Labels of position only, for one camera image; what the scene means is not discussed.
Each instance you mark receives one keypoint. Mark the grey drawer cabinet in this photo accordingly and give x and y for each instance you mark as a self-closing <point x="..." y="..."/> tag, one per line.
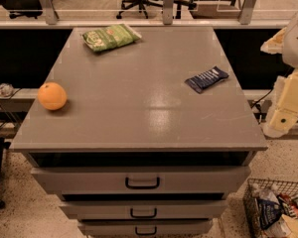
<point x="131" y="107"/>

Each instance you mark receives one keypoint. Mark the yellow snack package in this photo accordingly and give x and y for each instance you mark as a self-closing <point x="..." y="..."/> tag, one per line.
<point x="284" y="227"/>

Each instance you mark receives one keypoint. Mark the wire basket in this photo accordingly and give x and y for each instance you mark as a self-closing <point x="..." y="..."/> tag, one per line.
<point x="250" y="203"/>

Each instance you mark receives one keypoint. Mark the middle grey drawer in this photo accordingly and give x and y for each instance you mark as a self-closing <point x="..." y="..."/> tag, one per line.
<point x="143" y="209"/>

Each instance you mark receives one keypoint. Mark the top grey drawer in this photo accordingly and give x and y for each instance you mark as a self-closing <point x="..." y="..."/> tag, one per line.
<point x="127" y="180"/>

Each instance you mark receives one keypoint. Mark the blue rxbar blueberry bar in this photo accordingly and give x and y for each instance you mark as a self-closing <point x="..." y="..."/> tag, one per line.
<point x="206" y="79"/>

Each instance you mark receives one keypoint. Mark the dark blue snack bag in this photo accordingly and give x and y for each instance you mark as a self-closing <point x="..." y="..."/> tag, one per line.
<point x="269" y="212"/>

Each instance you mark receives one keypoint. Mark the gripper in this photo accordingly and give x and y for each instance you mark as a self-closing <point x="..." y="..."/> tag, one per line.
<point x="284" y="116"/>

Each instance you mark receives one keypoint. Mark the bottom grey drawer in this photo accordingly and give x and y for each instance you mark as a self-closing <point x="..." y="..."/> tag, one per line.
<point x="144" y="227"/>

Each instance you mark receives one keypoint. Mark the green jalapeno chip bag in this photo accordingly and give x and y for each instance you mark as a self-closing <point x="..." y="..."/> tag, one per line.
<point x="110" y="38"/>

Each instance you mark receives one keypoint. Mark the orange fruit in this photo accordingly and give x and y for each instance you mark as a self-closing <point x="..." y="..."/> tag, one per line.
<point x="52" y="96"/>

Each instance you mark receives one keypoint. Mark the red snack bag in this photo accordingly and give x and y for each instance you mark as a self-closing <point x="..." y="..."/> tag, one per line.
<point x="289" y="204"/>

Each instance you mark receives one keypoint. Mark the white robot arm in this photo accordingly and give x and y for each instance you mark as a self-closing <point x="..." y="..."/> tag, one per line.
<point x="285" y="42"/>

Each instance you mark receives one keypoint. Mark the grey drawer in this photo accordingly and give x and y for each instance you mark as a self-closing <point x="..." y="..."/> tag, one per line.
<point x="144" y="227"/>
<point x="127" y="180"/>
<point x="143" y="209"/>

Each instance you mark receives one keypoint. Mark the crumpled plastic clutter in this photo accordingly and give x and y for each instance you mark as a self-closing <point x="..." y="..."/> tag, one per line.
<point x="6" y="90"/>

